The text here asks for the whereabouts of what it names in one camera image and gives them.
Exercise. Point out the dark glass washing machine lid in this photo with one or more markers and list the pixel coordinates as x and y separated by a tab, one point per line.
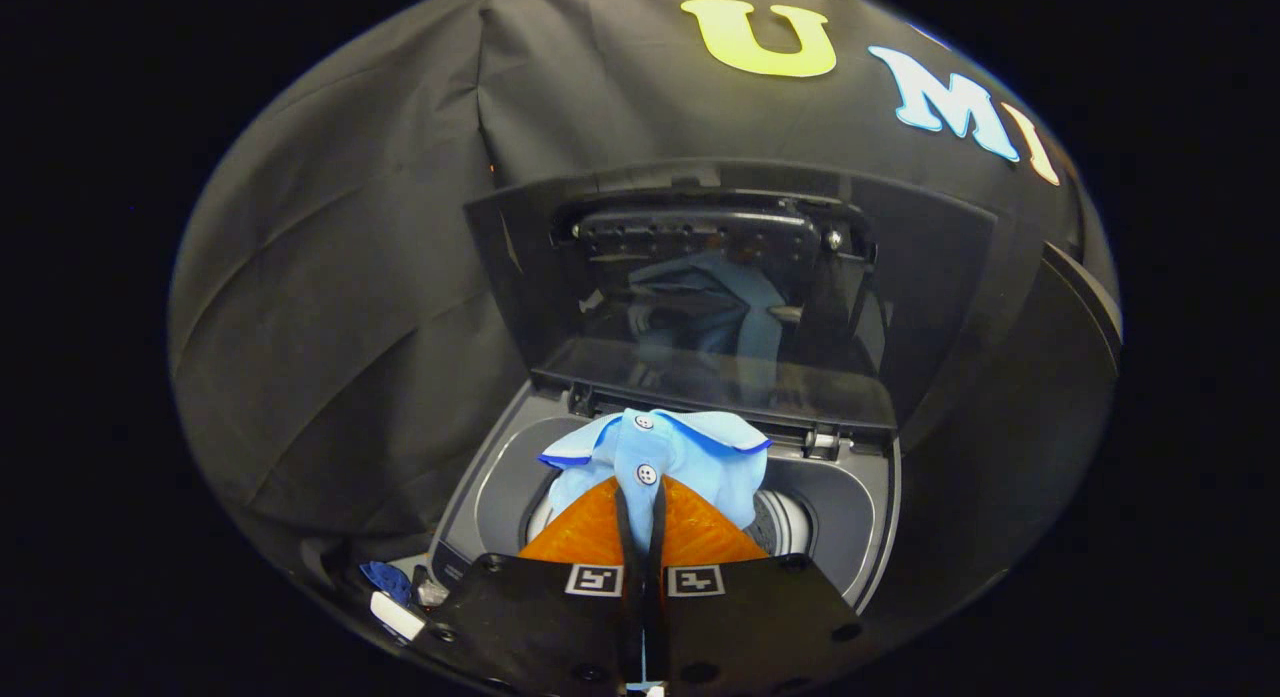
930	297

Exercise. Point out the light blue polo shirt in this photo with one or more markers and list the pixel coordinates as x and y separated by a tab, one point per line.
700	462

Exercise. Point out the small white block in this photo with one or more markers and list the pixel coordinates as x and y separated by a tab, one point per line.
397	615

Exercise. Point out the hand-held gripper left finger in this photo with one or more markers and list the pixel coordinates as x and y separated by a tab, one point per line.
540	627

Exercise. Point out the small blue object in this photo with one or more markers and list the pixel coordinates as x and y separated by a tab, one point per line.
385	580

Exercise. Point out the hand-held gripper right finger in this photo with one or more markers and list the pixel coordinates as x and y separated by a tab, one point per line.
750	627

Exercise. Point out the black backdrop cloth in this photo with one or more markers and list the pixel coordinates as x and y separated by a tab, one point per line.
330	327

